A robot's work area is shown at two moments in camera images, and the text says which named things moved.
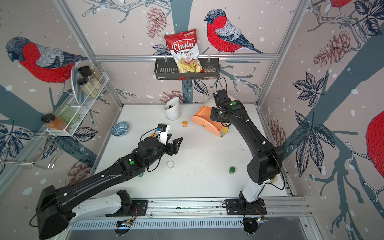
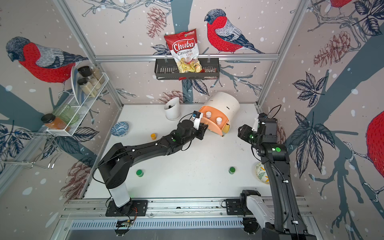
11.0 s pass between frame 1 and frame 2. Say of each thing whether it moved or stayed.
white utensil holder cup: stayed
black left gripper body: moved
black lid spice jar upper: stayed
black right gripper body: moved
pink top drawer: stayed
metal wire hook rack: stayed
